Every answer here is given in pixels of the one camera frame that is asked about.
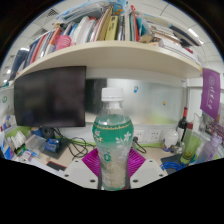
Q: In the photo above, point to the white round jar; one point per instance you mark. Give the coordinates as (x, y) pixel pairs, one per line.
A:
(171, 140)

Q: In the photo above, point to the green-labelled clear drink bottle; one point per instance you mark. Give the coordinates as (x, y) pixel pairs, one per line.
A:
(113, 143)

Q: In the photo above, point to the translucent purple water bottle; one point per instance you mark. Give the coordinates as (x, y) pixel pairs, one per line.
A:
(208, 150)

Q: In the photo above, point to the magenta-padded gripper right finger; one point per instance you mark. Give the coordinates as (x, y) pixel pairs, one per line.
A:
(137, 163)

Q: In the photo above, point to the beige shelf with books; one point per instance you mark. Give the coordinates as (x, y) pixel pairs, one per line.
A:
(116, 56)

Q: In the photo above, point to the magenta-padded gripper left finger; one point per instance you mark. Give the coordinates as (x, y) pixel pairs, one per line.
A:
(90, 163)

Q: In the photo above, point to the small blue box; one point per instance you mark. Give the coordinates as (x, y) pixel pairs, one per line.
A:
(52, 145)

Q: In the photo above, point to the ceiling light panel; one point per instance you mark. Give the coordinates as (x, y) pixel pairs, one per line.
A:
(194, 32)

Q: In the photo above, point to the clear plastic box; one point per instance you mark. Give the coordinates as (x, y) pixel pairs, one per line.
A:
(35, 142)

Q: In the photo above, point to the purple hanging banner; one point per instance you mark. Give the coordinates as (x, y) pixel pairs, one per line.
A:
(210, 93)

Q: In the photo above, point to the white wall power socket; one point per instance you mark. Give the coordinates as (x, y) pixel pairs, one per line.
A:
(140, 133)
(154, 135)

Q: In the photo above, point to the green round sticker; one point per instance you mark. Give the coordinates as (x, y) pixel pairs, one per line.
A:
(4, 99)

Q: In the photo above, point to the dark wine bottle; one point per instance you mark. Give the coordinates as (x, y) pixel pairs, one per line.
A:
(182, 126)

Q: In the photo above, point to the green translucent tumbler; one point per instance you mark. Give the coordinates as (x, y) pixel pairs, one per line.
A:
(190, 146)

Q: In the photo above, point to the small blue wall sticker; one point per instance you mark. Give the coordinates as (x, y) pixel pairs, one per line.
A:
(135, 89)

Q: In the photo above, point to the printed photo sheet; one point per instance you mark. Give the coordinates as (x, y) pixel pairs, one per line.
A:
(216, 128)

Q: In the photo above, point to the black computer monitor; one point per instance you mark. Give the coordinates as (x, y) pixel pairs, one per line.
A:
(50, 96)

